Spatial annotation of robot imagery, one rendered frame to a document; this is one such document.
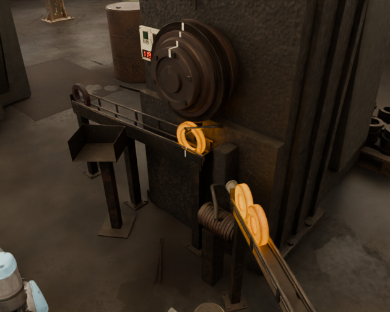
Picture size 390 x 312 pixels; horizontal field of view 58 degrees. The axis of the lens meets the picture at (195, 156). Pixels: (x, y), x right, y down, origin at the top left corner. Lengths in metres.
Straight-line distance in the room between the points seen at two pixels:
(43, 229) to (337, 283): 1.88
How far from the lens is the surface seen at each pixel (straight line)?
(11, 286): 1.28
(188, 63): 1.52
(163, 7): 1.91
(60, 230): 2.55
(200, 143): 1.78
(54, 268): 2.33
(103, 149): 2.13
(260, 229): 1.33
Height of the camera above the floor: 1.70
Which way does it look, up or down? 33 degrees down
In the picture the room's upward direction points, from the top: straight up
